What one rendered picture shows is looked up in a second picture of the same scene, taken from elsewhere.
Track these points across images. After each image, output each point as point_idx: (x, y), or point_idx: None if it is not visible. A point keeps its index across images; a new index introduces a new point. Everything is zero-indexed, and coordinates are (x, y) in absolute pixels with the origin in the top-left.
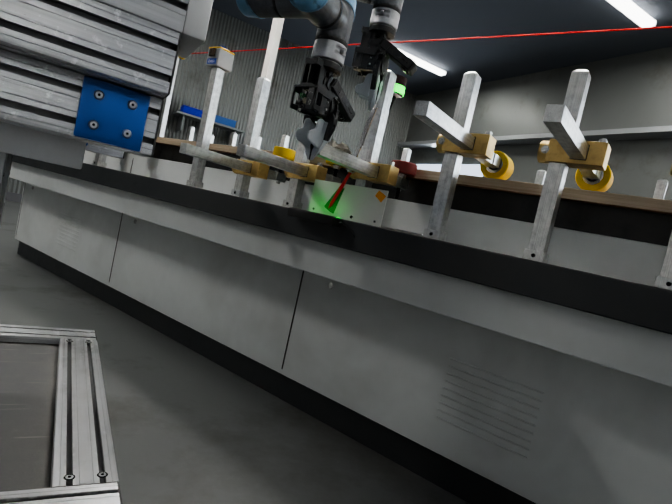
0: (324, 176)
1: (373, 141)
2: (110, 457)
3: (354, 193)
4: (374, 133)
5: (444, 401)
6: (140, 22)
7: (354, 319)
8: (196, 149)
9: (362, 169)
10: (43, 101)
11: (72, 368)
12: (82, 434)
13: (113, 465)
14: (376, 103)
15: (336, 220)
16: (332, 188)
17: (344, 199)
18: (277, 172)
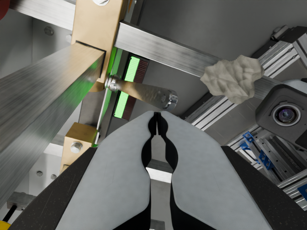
0: (74, 129)
1: (91, 69)
2: (278, 55)
3: (117, 55)
4: (83, 79)
5: None
6: None
7: None
8: (154, 226)
9: (175, 40)
10: None
11: (218, 114)
12: (267, 73)
13: (283, 51)
14: (139, 117)
15: (142, 56)
16: (107, 95)
17: (115, 67)
18: (27, 204)
